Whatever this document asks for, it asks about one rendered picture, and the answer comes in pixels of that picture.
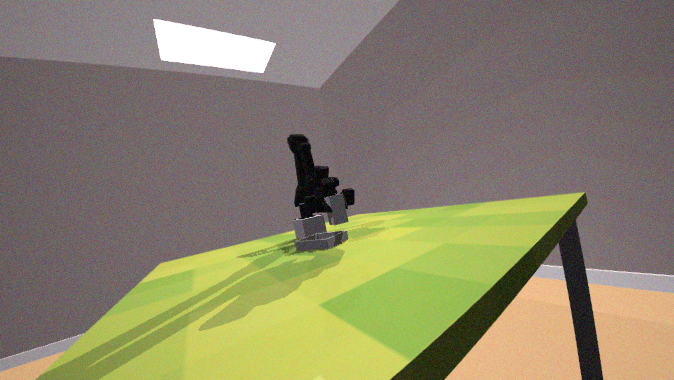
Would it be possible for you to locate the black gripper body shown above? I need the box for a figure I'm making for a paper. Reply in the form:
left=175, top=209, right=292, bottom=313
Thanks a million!
left=304, top=188, right=355, bottom=214

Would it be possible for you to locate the white square cup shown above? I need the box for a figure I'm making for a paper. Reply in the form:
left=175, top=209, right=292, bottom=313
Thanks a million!
left=324, top=194, right=349, bottom=225

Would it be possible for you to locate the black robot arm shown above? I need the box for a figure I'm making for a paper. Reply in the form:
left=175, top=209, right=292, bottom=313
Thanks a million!
left=287, top=134, right=339, bottom=219

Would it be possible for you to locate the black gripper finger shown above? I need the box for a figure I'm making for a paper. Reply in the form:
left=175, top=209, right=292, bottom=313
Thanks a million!
left=315, top=196, right=332, bottom=213
left=340, top=191, right=348, bottom=209

